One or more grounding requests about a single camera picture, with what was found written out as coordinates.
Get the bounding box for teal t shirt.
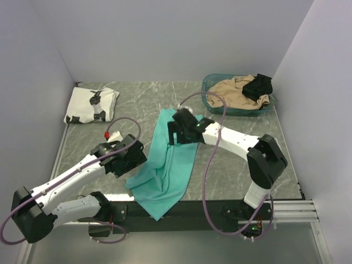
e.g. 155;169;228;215
125;108;198;221

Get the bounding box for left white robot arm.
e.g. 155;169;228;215
12;134;147;243

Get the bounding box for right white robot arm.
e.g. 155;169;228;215
167;108;288;219

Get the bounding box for teal plastic basket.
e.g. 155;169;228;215
201;74;278;117

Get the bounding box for beige t shirt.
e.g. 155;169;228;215
209;75;270;110

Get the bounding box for black base beam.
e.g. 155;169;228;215
87;200;274;238

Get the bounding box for folded white t shirt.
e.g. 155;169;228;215
63;87;120;124

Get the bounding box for black t shirt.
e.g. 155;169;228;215
243;74;273;100

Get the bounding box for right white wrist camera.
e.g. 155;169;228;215
177;104;193;114

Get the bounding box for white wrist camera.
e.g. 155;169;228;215
104;131;123;143
177;104;193;114

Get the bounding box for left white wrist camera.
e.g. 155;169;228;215
104;131;123;143

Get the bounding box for aluminium rail frame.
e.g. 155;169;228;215
17;81;331;263

